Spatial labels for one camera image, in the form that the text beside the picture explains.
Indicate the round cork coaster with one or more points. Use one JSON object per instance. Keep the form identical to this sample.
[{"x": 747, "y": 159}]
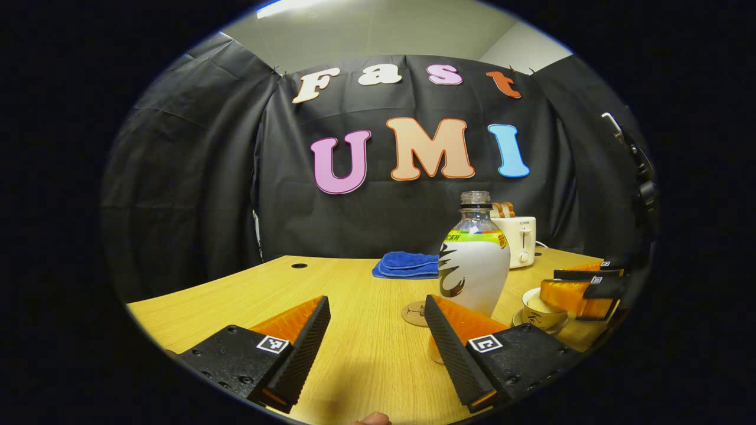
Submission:
[{"x": 413, "y": 314}]

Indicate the toast slice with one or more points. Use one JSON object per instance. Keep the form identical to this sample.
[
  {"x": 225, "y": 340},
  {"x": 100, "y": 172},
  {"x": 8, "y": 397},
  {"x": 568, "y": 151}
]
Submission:
[
  {"x": 498, "y": 210},
  {"x": 509, "y": 209}
]

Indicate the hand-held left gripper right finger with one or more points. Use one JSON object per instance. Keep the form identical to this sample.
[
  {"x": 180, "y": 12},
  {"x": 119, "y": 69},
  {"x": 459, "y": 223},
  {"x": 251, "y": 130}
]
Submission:
[{"x": 449, "y": 348}]

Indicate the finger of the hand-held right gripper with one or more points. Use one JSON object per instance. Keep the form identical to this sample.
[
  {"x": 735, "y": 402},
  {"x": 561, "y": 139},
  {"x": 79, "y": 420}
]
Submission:
[
  {"x": 614, "y": 264},
  {"x": 570, "y": 296}
]

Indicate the folded blue towel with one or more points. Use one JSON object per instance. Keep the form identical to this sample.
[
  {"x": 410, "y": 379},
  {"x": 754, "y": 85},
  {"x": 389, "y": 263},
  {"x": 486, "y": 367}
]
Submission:
[{"x": 407, "y": 265}]

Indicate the white toaster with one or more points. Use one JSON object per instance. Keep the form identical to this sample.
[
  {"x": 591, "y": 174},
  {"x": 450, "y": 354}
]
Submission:
[{"x": 520, "y": 242}]

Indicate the cream ceramic saucer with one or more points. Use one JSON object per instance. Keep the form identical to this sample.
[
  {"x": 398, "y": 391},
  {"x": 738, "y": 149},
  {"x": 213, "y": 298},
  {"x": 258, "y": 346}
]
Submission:
[{"x": 561, "y": 327}]

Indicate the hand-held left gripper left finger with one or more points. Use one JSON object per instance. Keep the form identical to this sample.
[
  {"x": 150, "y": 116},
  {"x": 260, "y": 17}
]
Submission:
[{"x": 307, "y": 342}]

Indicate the cream ceramic teacup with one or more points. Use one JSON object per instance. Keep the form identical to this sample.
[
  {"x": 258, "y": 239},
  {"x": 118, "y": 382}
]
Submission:
[{"x": 542, "y": 320}]

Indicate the white label water bottle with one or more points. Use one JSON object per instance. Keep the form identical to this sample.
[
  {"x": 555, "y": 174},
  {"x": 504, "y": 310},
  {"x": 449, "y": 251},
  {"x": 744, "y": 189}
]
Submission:
[{"x": 475, "y": 265}]

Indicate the black backdrop cloth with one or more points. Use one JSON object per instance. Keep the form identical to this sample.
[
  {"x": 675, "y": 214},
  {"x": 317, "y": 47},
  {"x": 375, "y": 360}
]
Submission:
[{"x": 195, "y": 177}]

